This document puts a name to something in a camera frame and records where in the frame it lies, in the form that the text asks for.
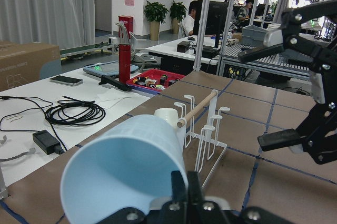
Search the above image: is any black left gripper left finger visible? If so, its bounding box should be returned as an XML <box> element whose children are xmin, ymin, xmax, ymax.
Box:
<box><xmin>170</xmin><ymin>171</ymin><xmax>187</xmax><ymax>210</ymax></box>

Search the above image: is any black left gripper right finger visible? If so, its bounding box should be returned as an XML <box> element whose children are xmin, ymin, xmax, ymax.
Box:
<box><xmin>187</xmin><ymin>171</ymin><xmax>204</xmax><ymax>206</ymax></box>

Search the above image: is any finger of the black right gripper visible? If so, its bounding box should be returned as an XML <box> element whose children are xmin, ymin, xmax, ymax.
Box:
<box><xmin>237</xmin><ymin>0</ymin><xmax>336</xmax><ymax>63</ymax></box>
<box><xmin>257</xmin><ymin>103</ymin><xmax>336</xmax><ymax>165</ymax></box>

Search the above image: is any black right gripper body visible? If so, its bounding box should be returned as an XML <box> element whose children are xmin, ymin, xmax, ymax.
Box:
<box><xmin>308</xmin><ymin>13</ymin><xmax>337</xmax><ymax>109</ymax></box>

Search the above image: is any light blue plastic cup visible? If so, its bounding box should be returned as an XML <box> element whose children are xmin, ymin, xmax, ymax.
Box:
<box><xmin>60</xmin><ymin>115</ymin><xmax>187</xmax><ymax>223</ymax></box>

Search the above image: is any white plastic cup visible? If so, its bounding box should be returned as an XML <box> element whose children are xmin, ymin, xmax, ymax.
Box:
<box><xmin>154</xmin><ymin>107</ymin><xmax>186</xmax><ymax>151</ymax></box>

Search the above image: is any black monitor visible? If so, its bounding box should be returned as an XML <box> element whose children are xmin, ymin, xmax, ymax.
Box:
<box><xmin>193</xmin><ymin>0</ymin><xmax>229</xmax><ymax>48</ymax></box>

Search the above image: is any red parts tray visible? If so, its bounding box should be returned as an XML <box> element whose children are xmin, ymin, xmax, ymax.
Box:
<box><xmin>126</xmin><ymin>69</ymin><xmax>185</xmax><ymax>94</ymax></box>

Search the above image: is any black power adapter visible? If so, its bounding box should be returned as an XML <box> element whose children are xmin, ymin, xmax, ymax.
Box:
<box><xmin>32</xmin><ymin>130</ymin><xmax>64</xmax><ymax>155</ymax></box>

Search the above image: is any blue teach pendant tablet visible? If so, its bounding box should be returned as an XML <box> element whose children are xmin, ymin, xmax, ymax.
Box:
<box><xmin>83</xmin><ymin>60</ymin><xmax>139</xmax><ymax>76</ymax></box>

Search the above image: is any metal reacher grabber tool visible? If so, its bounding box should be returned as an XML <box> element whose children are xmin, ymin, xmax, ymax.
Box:
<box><xmin>0</xmin><ymin>134</ymin><xmax>36</xmax><ymax>161</ymax></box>

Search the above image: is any red thermos bottle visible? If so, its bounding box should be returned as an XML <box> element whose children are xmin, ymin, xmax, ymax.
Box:
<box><xmin>118</xmin><ymin>44</ymin><xmax>131</xmax><ymax>84</ymax></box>

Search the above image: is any black smartphone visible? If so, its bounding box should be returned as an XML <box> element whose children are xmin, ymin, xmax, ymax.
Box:
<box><xmin>49</xmin><ymin>75</ymin><xmax>83</xmax><ymax>86</ymax></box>

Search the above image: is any cardboard box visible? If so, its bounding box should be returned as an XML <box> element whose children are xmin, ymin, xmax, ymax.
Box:
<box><xmin>1</xmin><ymin>43</ymin><xmax>62</xmax><ymax>91</ymax></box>

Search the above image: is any white wire cup rack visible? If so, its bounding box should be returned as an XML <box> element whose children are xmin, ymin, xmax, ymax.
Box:
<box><xmin>174</xmin><ymin>89</ymin><xmax>230</xmax><ymax>188</ymax></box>

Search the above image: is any aluminium frame post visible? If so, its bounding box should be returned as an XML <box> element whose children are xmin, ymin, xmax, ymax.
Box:
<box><xmin>193</xmin><ymin>0</ymin><xmax>210</xmax><ymax>72</ymax></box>

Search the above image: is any coiled black cable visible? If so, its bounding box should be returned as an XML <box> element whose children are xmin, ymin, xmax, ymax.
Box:
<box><xmin>44</xmin><ymin>95</ymin><xmax>106</xmax><ymax>126</ymax></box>

